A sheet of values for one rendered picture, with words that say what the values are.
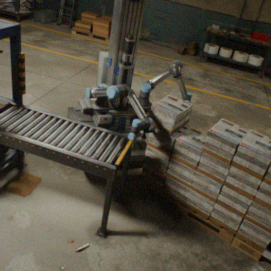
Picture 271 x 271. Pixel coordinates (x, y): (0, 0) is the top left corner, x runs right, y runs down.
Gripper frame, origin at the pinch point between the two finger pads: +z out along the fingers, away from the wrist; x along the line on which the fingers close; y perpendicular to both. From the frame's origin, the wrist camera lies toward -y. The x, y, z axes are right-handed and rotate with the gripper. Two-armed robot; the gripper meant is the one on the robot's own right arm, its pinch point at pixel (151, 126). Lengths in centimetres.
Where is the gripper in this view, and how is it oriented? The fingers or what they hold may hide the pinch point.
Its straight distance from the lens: 301.4
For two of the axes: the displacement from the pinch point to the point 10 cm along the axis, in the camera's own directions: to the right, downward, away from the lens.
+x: -8.0, -4.2, 4.3
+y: 1.7, -8.4, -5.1
